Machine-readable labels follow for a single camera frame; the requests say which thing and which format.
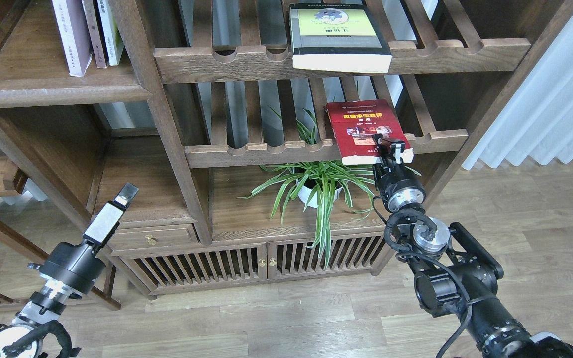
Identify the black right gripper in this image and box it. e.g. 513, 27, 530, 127
373, 133, 426, 213

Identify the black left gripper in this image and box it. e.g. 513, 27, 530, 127
28, 182, 139, 295

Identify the red paperback book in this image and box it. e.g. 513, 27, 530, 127
325, 99, 414, 165

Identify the pale lavender white book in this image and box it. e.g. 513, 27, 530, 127
52, 0, 93, 77

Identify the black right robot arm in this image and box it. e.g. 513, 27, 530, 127
373, 134, 573, 358

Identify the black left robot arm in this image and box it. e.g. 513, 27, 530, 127
0, 183, 139, 358

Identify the green spider plant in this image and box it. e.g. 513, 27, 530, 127
238, 108, 422, 269

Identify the white plant pot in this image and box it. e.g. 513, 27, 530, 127
298, 180, 343, 211

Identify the yellow green black book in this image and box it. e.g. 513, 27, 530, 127
289, 3, 392, 73

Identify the dark wooden bookshelf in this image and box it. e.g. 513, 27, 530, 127
0, 0, 573, 298

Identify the white green upright book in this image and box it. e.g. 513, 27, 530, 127
97, 0, 124, 66

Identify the white sheer curtain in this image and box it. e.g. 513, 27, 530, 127
462, 16, 573, 170

